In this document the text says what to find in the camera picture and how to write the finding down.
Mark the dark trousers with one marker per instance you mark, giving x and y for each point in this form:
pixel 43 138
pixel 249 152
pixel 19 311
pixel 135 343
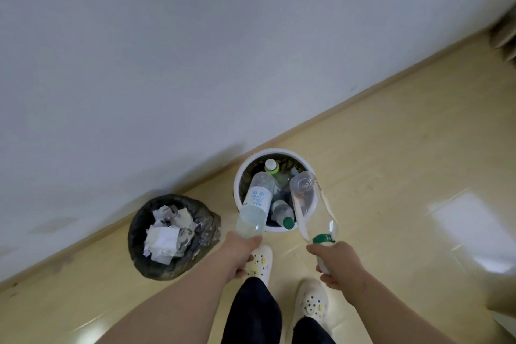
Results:
pixel 252 315

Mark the bin with black bag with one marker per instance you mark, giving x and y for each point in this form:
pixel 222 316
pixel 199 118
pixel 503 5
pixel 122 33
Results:
pixel 139 247

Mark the person's right hand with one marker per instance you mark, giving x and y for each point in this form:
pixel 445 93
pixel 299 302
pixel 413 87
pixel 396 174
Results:
pixel 340 265

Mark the white left clog shoe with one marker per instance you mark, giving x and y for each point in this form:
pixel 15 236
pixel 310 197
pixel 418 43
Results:
pixel 262 259

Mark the clear bottle with green band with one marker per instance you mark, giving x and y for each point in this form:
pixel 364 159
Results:
pixel 310 206

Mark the white right clog shoe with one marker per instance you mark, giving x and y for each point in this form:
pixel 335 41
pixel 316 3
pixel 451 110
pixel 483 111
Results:
pixel 310 303

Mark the person's left thumb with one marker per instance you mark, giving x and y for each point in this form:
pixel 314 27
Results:
pixel 253 243

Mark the person's right thumb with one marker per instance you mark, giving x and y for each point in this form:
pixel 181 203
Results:
pixel 314 250

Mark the person's right forearm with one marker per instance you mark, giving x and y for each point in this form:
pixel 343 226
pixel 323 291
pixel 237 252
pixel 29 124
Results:
pixel 391 311

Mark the white round basket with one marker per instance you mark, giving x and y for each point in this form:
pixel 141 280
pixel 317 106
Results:
pixel 242 182

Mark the white clog shoe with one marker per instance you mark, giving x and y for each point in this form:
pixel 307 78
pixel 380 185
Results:
pixel 262 259
pixel 310 303

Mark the bottle with green cap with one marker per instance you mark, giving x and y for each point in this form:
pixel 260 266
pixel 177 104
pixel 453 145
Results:
pixel 283 214

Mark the bottle with white cap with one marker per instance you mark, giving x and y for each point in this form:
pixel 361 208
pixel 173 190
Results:
pixel 272 165

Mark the person's left forearm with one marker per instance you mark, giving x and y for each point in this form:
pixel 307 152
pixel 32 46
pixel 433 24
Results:
pixel 173 311

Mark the person's left hand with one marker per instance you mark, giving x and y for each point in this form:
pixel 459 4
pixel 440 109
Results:
pixel 236 255

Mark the pile of crumpled white paper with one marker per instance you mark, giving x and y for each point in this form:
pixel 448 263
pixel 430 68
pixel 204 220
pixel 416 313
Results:
pixel 165 237

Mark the clear bottle with blue print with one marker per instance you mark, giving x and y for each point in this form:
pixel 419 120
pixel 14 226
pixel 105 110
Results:
pixel 258 202

